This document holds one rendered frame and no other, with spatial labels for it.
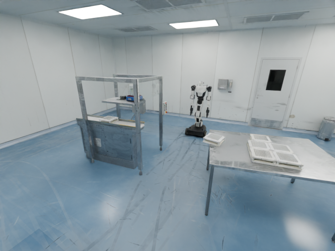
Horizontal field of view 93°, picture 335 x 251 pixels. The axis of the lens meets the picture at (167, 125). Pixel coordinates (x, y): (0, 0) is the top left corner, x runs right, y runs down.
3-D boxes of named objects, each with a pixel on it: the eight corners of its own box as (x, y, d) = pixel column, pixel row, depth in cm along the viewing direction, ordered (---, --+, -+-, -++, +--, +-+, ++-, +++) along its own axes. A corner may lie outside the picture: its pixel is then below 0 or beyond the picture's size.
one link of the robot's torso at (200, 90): (196, 96, 461) (196, 83, 449) (208, 97, 449) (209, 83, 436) (193, 97, 435) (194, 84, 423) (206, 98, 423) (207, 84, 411)
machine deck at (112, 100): (145, 101, 279) (145, 99, 278) (134, 106, 246) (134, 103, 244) (115, 98, 299) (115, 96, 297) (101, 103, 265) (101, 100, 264)
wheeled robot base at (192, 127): (191, 127, 513) (192, 117, 501) (208, 129, 494) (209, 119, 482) (186, 134, 458) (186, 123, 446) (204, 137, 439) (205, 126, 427)
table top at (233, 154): (307, 141, 251) (308, 139, 250) (372, 190, 151) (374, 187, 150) (209, 131, 284) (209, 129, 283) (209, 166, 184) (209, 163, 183)
